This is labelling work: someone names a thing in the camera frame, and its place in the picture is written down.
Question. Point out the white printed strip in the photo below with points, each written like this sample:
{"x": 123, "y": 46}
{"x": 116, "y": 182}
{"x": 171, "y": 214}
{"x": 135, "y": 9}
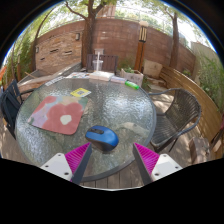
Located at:
{"x": 54, "y": 81}

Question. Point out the green tube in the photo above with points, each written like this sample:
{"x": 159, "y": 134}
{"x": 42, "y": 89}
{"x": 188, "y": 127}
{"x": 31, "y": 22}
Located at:
{"x": 132, "y": 85}

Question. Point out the blue computer mouse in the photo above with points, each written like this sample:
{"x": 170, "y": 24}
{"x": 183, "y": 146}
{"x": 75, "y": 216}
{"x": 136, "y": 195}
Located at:
{"x": 102, "y": 137}

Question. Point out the white planter box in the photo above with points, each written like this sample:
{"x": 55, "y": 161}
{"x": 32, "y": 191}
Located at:
{"x": 133, "y": 77}

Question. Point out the grey utility box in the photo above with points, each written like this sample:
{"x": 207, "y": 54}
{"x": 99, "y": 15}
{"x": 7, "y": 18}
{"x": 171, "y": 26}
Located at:
{"x": 99, "y": 51}

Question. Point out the thin pink book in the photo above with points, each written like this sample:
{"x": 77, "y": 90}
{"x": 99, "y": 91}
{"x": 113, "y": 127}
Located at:
{"x": 118, "y": 79}

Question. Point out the clear plastic cup with straw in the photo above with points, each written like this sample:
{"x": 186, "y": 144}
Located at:
{"x": 97, "y": 65}

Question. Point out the raised stone planter bed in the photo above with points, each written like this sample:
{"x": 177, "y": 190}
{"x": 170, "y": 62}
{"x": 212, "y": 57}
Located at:
{"x": 36, "y": 78}

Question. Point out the thick white book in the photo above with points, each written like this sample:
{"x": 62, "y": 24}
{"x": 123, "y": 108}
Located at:
{"x": 101, "y": 76}

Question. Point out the slim straight tree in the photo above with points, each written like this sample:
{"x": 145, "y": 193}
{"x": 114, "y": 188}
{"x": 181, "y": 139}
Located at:
{"x": 174, "y": 43}

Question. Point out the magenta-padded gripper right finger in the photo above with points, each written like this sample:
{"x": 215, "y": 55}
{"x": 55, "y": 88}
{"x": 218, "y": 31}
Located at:
{"x": 163, "y": 165}

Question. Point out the colourful magazine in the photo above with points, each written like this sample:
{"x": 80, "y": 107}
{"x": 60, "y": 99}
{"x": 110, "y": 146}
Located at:
{"x": 77, "y": 75}

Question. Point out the black wall lamp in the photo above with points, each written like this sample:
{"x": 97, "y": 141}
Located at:
{"x": 37, "y": 49}
{"x": 77, "y": 36}

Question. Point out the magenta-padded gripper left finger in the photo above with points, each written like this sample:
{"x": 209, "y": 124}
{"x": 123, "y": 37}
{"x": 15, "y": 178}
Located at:
{"x": 60, "y": 165}

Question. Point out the thick forked tree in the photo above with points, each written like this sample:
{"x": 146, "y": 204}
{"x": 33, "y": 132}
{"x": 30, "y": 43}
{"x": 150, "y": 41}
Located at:
{"x": 88, "y": 40}

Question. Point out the dark wicker metal chair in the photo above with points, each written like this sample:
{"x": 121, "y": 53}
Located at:
{"x": 180, "y": 113}

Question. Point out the curved wooden bench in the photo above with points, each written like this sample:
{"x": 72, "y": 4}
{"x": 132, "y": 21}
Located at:
{"x": 196, "y": 96}

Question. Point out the black folding chair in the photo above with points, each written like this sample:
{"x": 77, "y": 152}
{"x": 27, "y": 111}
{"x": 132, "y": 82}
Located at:
{"x": 10, "y": 103}

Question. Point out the wooden garden lamp post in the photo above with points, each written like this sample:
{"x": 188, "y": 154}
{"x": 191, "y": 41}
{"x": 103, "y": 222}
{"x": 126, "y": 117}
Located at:
{"x": 142, "y": 43}

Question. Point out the yellow square card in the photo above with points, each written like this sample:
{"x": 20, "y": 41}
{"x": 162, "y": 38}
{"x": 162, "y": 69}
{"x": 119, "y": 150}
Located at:
{"x": 80, "y": 92}

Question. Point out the dark wooden slatted chair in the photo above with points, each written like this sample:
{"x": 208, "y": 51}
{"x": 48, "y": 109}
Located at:
{"x": 110, "y": 62}

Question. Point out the beige stone slab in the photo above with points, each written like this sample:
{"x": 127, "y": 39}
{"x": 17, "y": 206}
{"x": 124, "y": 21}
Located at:
{"x": 152, "y": 69}

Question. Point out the floral pink mouse pad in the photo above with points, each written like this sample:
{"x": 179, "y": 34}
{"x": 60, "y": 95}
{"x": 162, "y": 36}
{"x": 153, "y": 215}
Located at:
{"x": 58, "y": 115}

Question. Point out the thin leaning tree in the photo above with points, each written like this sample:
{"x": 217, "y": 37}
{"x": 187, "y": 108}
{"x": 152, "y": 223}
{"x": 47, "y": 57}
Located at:
{"x": 36, "y": 43}

